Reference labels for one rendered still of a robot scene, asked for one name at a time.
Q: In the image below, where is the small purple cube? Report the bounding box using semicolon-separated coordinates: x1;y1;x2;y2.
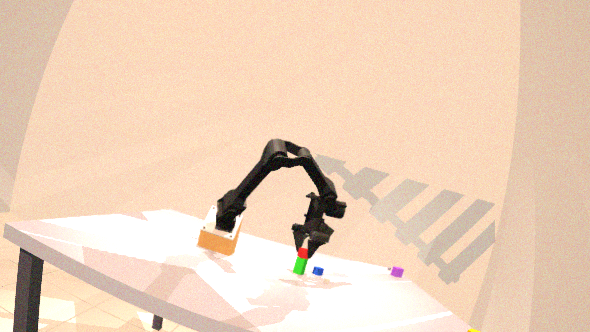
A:
390;266;404;278

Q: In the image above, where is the light blue block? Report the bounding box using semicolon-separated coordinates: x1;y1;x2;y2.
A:
312;266;324;276

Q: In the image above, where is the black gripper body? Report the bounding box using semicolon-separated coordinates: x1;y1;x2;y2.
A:
291;211;330;243

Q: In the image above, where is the light green block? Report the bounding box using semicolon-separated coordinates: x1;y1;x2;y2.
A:
295;256;308;267
292;265;306;275

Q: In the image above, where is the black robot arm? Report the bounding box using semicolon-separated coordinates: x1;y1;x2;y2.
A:
214;138;347;233

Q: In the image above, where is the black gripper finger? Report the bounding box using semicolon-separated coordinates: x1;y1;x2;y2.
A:
293;232;309;253
307;239;326;260

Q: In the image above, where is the red block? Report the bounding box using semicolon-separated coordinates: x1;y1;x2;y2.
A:
297;248;308;260

